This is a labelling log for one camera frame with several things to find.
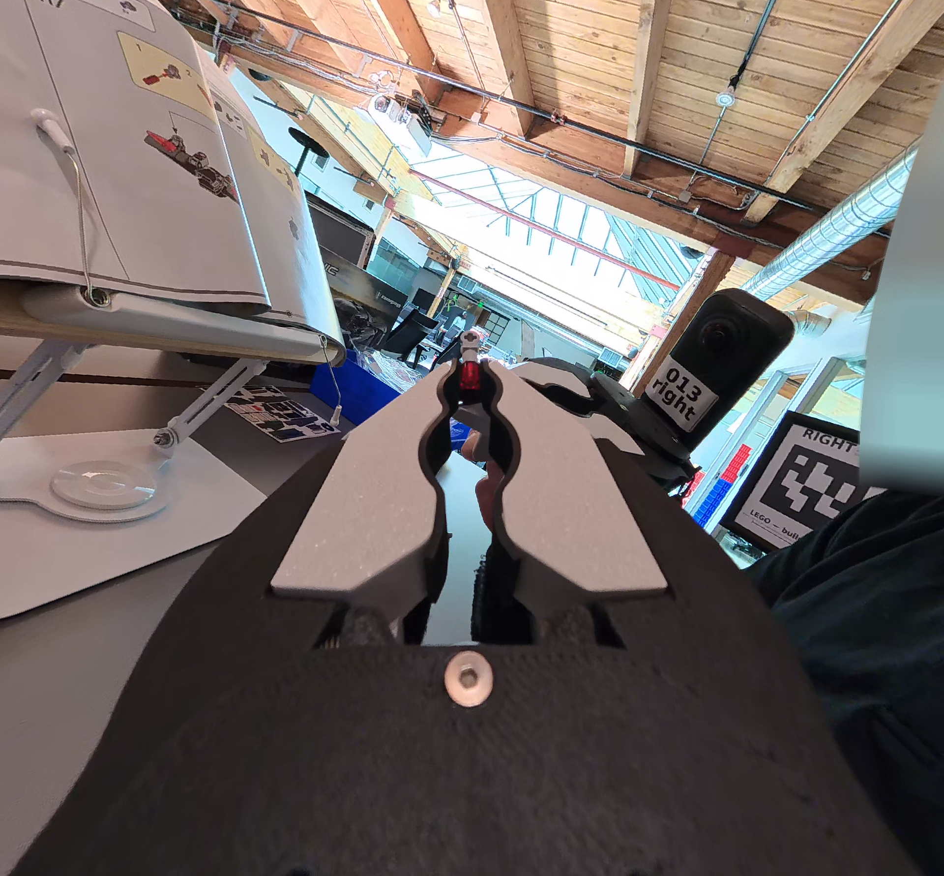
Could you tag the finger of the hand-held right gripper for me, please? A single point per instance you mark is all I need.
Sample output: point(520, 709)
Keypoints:
point(549, 378)
point(616, 437)

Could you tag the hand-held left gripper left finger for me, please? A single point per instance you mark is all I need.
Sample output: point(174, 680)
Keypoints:
point(369, 507)

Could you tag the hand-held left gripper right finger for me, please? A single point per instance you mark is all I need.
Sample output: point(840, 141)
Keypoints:
point(575, 522)

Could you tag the dark lego set box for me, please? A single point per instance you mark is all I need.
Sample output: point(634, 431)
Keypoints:
point(354, 300)

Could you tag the lego instruction booklet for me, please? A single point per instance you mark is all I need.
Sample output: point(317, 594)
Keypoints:
point(110, 153)

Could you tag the person's right hand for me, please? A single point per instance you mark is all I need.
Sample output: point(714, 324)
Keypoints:
point(488, 500)

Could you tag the blue plastic parts bin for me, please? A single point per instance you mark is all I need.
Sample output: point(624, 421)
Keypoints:
point(354, 393)

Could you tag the rack of red blue bins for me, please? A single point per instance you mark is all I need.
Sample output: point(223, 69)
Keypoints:
point(726, 477)

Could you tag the black sticker sheet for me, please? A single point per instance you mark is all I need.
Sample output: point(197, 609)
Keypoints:
point(280, 415)

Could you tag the clear plastic bags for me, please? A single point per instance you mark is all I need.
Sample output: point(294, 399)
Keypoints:
point(391, 371)

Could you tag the framed black white marker sign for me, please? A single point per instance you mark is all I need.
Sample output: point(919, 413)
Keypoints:
point(804, 477)

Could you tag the white book stand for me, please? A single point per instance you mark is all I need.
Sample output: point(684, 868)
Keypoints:
point(110, 536)

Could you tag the person in dark shirt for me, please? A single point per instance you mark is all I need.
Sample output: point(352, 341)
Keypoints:
point(870, 632)

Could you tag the black floor lamp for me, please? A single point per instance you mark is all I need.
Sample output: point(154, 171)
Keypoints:
point(308, 140)

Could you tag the silver ventilation duct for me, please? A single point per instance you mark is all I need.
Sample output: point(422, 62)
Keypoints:
point(833, 227)

